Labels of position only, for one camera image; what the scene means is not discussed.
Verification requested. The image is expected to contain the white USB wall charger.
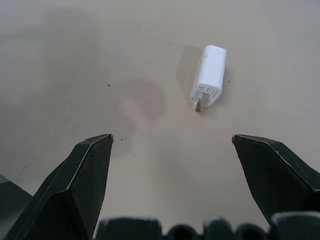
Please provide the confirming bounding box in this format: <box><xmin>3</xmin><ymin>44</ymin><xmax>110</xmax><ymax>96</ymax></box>
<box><xmin>189</xmin><ymin>44</ymin><xmax>228</xmax><ymax>114</ymax></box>

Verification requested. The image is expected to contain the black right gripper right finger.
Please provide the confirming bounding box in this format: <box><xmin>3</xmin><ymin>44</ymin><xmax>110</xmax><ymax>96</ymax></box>
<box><xmin>231</xmin><ymin>134</ymin><xmax>320</xmax><ymax>227</ymax></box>

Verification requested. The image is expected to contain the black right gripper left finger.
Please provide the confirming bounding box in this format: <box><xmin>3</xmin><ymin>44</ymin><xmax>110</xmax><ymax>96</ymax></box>
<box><xmin>4</xmin><ymin>133</ymin><xmax>114</xmax><ymax>240</ymax></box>

